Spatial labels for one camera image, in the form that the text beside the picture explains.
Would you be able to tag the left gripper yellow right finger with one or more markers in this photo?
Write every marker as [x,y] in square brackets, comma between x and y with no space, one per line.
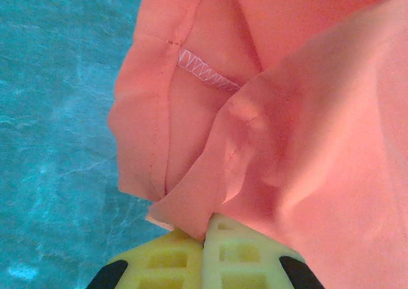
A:
[248,263]

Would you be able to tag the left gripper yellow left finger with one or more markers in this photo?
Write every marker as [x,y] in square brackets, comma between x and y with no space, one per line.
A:
[159,263]

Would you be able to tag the red-orange shorts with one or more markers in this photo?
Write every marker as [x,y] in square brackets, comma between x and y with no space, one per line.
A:
[303,110]

